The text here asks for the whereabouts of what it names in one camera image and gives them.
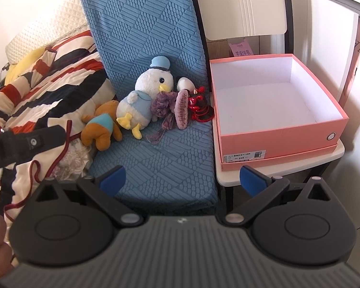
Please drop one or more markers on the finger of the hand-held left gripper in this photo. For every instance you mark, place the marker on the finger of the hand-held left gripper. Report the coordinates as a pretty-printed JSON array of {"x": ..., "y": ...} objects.
[{"x": 36, "y": 142}]

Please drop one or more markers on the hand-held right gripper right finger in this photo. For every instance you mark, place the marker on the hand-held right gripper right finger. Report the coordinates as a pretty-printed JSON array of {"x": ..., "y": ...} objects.
[{"x": 252, "y": 180}]

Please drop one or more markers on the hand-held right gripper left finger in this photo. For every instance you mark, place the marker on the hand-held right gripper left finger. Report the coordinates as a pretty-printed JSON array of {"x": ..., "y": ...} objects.
[{"x": 114, "y": 177}]

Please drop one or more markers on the red and black figure toy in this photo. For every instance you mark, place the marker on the red and black figure toy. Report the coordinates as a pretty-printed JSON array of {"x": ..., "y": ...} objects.
[{"x": 198, "y": 102}]

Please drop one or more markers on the white duck plush toy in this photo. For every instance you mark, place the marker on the white duck plush toy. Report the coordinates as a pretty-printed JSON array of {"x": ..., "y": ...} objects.
[{"x": 147, "y": 81}]

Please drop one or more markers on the floral cloth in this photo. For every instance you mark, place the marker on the floral cloth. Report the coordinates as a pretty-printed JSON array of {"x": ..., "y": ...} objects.
[{"x": 75, "y": 162}]

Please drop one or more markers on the brown bear plush toy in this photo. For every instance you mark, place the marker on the brown bear plush toy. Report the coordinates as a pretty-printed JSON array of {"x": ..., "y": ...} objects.
[{"x": 99, "y": 132}]

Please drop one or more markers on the striped blanket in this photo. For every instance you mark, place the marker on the striped blanket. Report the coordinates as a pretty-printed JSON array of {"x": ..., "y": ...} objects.
[{"x": 48, "y": 96}]

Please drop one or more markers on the yellow cloth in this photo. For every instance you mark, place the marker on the yellow cloth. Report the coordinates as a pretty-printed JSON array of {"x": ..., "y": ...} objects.
[{"x": 21, "y": 66}]

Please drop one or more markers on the purple ribbon scrunchie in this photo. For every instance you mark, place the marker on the purple ribbon scrunchie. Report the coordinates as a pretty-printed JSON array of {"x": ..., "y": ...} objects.
[{"x": 162, "y": 103}]

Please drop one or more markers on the pink hair claw clip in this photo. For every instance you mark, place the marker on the pink hair claw clip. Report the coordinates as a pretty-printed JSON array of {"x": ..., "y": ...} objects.
[{"x": 183, "y": 108}]

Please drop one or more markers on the cream textured pillow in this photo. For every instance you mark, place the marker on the cream textured pillow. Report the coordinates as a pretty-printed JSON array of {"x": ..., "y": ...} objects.
[{"x": 48, "y": 30}]

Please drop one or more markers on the small panda plush toy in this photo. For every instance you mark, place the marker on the small panda plush toy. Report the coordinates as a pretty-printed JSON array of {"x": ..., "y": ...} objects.
[{"x": 184, "y": 83}]

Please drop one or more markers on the pink paper note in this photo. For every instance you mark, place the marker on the pink paper note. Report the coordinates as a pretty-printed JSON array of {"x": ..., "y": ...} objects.
[{"x": 241, "y": 49}]

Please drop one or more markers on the blue textured sofa cover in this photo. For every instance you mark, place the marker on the blue textured sofa cover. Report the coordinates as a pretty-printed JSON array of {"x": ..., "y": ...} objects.
[{"x": 144, "y": 36}]

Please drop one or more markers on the pink printed board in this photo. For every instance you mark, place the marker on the pink printed board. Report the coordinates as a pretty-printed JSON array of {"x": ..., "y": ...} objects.
[{"x": 352, "y": 66}]

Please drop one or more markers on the white chair with black frame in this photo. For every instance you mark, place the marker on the white chair with black frame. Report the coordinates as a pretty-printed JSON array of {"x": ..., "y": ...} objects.
[{"x": 243, "y": 6}]

